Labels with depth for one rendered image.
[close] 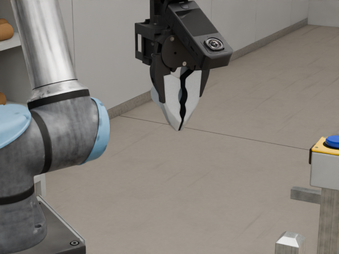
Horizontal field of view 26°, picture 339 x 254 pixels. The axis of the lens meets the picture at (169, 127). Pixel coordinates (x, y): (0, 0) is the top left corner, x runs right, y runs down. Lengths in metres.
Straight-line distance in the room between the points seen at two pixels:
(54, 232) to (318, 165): 0.49
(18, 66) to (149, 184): 0.99
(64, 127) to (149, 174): 3.03
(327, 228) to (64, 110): 0.51
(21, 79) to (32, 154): 2.68
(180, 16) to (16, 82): 3.03
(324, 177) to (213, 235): 2.38
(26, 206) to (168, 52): 0.44
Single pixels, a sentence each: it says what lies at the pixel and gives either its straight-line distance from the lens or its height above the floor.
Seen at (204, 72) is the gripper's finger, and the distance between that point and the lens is 1.05.
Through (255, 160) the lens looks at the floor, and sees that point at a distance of 4.57.
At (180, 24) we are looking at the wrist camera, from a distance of 0.98.
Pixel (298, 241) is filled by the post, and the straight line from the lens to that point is 1.06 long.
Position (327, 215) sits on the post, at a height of 1.09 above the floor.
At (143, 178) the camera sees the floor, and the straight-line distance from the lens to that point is 4.27.
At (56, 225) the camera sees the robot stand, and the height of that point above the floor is 1.04.
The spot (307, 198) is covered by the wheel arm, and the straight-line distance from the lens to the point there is 2.11.
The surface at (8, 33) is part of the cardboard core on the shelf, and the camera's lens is 3.70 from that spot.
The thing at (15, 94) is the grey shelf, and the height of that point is 0.56.
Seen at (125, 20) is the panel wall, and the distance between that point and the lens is 5.34.
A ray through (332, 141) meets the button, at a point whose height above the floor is 1.23.
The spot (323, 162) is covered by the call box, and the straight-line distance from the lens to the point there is 1.26.
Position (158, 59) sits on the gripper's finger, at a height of 1.42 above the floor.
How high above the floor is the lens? 1.65
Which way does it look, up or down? 19 degrees down
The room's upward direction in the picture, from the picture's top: straight up
